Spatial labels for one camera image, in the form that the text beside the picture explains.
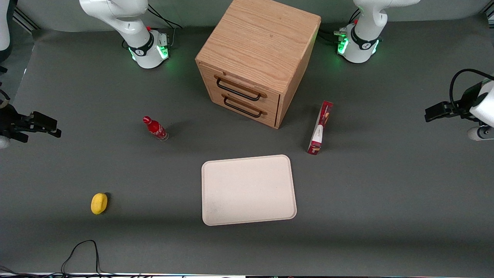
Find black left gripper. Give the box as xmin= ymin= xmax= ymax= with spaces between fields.
xmin=425 ymin=82 xmax=485 ymax=123

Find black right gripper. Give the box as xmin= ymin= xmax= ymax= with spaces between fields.
xmin=0 ymin=103 xmax=62 ymax=144

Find red cookie box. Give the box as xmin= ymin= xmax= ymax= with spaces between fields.
xmin=307 ymin=101 xmax=334 ymax=156

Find beige plastic tray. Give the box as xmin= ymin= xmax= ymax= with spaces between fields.
xmin=201 ymin=154 xmax=298 ymax=226

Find yellow lemon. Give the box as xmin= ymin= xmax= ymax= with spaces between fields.
xmin=91 ymin=193 xmax=108 ymax=215

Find red soda bottle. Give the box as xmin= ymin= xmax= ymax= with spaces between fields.
xmin=142 ymin=116 xmax=169 ymax=142

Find wooden drawer front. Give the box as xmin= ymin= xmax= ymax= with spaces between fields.
xmin=206 ymin=83 xmax=279 ymax=128
xmin=199 ymin=64 xmax=281 ymax=113

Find wooden drawer cabinet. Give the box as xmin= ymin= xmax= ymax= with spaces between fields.
xmin=195 ymin=0 xmax=321 ymax=129

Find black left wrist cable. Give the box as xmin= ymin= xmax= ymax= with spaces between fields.
xmin=449 ymin=69 xmax=494 ymax=113

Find aluminium frame rail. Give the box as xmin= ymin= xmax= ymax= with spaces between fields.
xmin=13 ymin=7 xmax=40 ymax=32

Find black left base cables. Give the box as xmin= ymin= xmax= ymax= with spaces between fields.
xmin=318 ymin=8 xmax=361 ymax=46

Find black base cables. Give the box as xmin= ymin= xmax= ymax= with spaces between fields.
xmin=148 ymin=4 xmax=183 ymax=49
xmin=318 ymin=8 xmax=361 ymax=46

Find black looped floor cable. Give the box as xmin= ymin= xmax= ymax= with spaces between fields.
xmin=61 ymin=240 xmax=116 ymax=277

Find black right base cables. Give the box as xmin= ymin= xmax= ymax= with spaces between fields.
xmin=148 ymin=4 xmax=183 ymax=49

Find black drawer handle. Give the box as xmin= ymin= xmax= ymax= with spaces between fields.
xmin=223 ymin=96 xmax=264 ymax=118
xmin=216 ymin=77 xmax=262 ymax=102

